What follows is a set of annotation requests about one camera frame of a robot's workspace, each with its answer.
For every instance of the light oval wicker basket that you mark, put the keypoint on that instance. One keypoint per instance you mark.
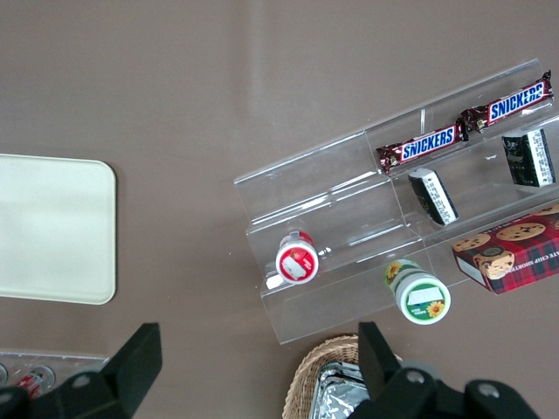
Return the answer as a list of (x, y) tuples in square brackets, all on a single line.
[(301, 384)]

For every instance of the clear acrylic stepped shelf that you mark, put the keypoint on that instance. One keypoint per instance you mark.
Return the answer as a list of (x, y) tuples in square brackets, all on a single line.
[(314, 196)]

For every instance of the red plaid cookie box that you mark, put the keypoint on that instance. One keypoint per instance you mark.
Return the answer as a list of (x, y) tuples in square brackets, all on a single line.
[(515, 253)]

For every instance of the red lid yogurt cup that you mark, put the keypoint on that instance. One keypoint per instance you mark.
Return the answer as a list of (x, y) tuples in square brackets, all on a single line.
[(297, 262)]

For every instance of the beige rectangular tray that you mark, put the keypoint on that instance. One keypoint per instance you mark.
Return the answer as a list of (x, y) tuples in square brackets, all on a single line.
[(52, 227)]

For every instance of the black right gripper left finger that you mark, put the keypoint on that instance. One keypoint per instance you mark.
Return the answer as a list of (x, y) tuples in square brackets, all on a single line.
[(131, 371)]

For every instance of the red cola bottle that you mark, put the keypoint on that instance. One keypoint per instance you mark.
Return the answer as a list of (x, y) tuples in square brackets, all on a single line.
[(35, 379)]

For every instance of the brown Snickers bar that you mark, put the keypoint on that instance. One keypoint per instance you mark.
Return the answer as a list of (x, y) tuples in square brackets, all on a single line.
[(425, 147), (515, 101)]

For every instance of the clear acrylic bottle rack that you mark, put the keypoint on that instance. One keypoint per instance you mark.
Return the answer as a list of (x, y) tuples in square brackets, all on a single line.
[(87, 362)]

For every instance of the silver foil packet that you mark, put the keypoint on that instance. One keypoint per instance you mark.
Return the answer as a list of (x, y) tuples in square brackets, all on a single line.
[(336, 397)]

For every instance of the green lid yogurt cup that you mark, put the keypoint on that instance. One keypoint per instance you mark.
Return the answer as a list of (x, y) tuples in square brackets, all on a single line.
[(425, 301)]

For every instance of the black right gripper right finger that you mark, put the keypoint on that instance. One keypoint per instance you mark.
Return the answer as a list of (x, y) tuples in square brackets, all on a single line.
[(380, 371)]

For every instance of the small black white box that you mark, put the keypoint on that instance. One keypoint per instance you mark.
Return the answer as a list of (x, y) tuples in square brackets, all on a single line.
[(530, 157), (434, 196)]

